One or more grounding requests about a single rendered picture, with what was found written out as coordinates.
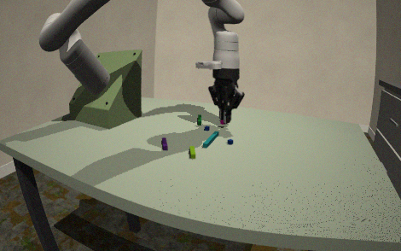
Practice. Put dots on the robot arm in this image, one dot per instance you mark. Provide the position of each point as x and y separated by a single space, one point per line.
61 33

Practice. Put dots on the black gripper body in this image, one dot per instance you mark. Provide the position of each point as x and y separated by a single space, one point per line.
230 75

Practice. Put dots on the purple rod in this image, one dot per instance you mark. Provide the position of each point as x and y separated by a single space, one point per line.
164 143

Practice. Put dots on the turquoise rod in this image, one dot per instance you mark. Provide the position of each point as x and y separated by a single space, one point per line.
210 139

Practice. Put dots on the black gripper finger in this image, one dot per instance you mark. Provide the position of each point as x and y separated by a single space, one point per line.
216 93
232 102

